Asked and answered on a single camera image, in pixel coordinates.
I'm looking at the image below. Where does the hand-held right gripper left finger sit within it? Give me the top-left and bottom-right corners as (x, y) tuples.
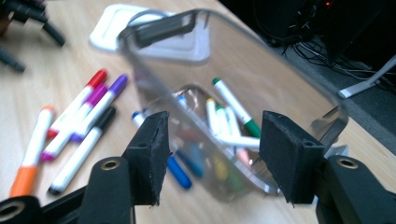
(121, 110), (172, 207)

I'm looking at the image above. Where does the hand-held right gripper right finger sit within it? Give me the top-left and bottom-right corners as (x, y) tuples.
(258, 110), (326, 206)

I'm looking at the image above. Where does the blue marker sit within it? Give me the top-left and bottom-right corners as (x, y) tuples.
(177, 94), (205, 178)
(131, 110), (193, 190)

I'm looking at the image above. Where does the white container lid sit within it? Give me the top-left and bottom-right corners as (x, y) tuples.
(89, 3), (211, 66)

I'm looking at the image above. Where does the clear grey plastic storage box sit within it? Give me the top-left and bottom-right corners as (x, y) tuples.
(117, 8), (350, 202)

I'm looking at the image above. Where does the black marker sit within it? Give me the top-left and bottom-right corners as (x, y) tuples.
(48, 105), (117, 196)

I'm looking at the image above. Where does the red marker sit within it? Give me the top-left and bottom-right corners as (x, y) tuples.
(46, 68), (108, 140)

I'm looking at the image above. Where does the purple marker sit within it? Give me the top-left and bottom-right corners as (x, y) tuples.
(69, 74), (129, 144)

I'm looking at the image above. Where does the dark green marker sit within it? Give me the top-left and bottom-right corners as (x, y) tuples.
(212, 77), (262, 138)

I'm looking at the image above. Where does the yellow marker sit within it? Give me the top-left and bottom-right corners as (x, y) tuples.
(205, 97), (220, 136)

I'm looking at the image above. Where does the light green marker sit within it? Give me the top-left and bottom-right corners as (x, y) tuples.
(216, 105), (233, 138)

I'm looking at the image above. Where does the orange marker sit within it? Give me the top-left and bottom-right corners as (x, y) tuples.
(8, 105), (56, 199)

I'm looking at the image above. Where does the magenta marker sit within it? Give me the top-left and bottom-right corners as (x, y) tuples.
(39, 83), (108, 162)

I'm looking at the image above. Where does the black equipment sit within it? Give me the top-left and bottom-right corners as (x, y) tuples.
(219, 0), (396, 63)

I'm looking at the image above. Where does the tangle of black floor cables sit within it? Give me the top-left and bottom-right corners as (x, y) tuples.
(281, 36), (396, 83)

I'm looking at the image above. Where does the white metal desk frame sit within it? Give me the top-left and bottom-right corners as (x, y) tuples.
(338, 55), (396, 99)

